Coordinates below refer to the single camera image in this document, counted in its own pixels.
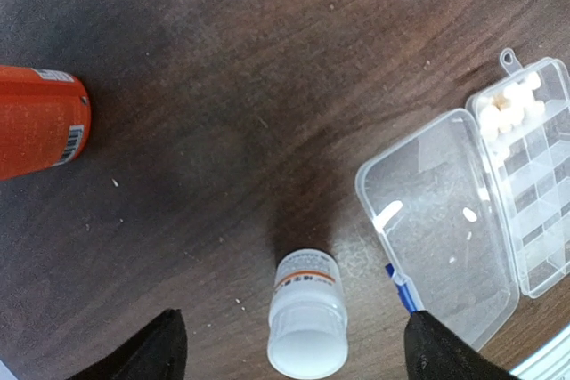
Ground clear plastic pill organizer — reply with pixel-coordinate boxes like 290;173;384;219
355;49;569;349

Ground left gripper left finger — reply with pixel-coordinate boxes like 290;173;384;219
73;309;187;379

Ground white pills in organizer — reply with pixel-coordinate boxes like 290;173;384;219
476;72;545;142

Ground orange pill bottle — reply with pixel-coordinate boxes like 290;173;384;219
0;66;92;181

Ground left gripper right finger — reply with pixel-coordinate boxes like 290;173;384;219
404;311;517;379

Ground small white pill bottle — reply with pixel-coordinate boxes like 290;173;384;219
267;248;348;379

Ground front aluminium rail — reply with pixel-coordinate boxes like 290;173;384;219
510;326;570;380

